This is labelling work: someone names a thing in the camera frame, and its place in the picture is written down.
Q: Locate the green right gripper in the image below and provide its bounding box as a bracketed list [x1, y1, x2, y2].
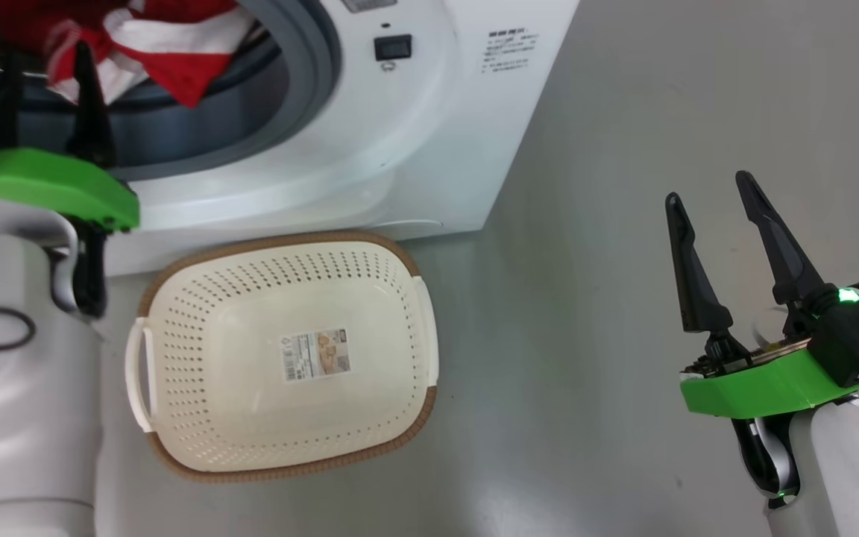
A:
[664, 171, 859, 419]

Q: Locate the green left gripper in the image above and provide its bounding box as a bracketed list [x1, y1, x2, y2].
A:
[0, 41, 140, 233]

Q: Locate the red and white garment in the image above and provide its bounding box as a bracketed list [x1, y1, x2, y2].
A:
[0, 0, 256, 110]

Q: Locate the grey rubber door gasket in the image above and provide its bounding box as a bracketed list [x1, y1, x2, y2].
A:
[0, 0, 343, 183]

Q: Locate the white front-load washing machine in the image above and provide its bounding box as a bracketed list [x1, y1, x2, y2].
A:
[0, 0, 579, 278]

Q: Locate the paper basket label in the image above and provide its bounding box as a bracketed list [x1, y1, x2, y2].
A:
[283, 330, 351, 383]

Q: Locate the cream perforated laundry basket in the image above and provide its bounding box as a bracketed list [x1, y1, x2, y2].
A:
[125, 230, 440, 484]

